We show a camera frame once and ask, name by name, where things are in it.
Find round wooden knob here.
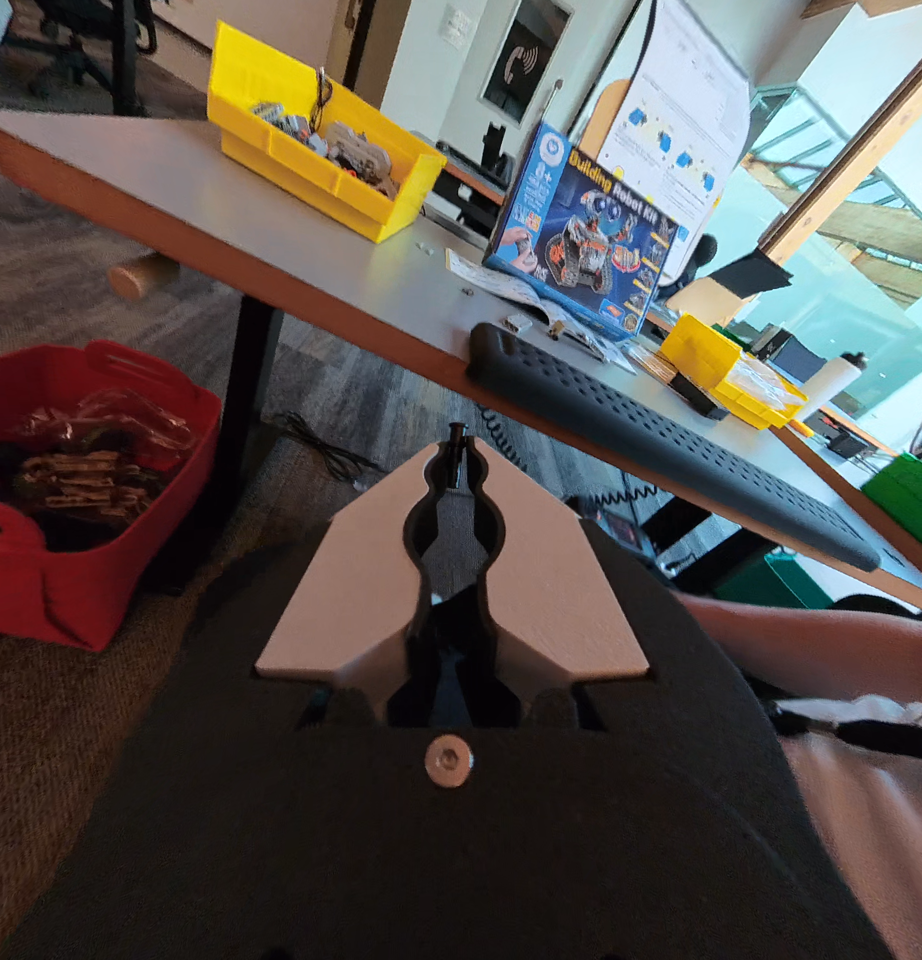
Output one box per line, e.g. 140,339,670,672
106,252,181,303

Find instruction booklet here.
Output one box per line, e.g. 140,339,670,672
444,247,636,374

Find black coiled cable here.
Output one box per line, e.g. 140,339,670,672
478,403,660,515

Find blue robot kit box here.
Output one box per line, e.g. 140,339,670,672
482,122,681,343

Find black paper sheet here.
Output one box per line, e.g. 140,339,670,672
703,249,795,303

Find black desk leg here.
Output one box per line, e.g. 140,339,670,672
140,294,286,595

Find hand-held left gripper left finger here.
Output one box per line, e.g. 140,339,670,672
254,441,442,708

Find green bin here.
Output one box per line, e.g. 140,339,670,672
718,549,837,610

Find white wall switch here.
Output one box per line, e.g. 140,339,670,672
439,3,481,51

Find green box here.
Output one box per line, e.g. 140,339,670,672
861,451,922,561

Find small yellow parts bin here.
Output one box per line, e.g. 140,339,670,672
658,312,808,431

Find wooden window frame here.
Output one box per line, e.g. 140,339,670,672
759,37,922,265

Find white bottle with black cap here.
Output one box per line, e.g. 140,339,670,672
797,351,868,423

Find black floor device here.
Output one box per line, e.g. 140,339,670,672
572,493,658,562

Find person's right forearm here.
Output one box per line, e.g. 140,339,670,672
677,591,922,708

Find red felt basket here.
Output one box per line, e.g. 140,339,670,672
0,339,224,652

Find clear plastic bag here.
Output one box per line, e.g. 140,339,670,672
729,351,801,408

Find black office chair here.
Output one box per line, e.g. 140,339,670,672
2,0,159,115

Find bagged wooden parts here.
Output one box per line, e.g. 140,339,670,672
0,388,198,555

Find white desk with wooden edge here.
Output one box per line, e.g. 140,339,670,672
0,108,922,615

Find black phone symbol poster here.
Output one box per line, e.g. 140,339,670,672
481,0,574,126

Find large white instruction sheet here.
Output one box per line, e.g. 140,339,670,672
594,0,754,280

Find black perforated wrist rest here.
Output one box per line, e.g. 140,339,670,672
467,322,883,574

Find black strap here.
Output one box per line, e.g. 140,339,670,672
767,703,922,753

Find large yellow parts bin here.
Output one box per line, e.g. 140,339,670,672
206,20,448,246

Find thin black cable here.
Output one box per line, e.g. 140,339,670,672
279,411,388,483

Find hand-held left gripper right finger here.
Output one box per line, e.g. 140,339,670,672
470,438,651,700

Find pile of grey robot parts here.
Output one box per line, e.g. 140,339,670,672
249,97,400,201

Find small black peg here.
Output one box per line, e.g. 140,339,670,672
444,422,471,492

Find person's white clothing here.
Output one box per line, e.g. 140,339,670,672
774,693,922,960

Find black block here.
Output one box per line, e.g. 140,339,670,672
669,370,733,421

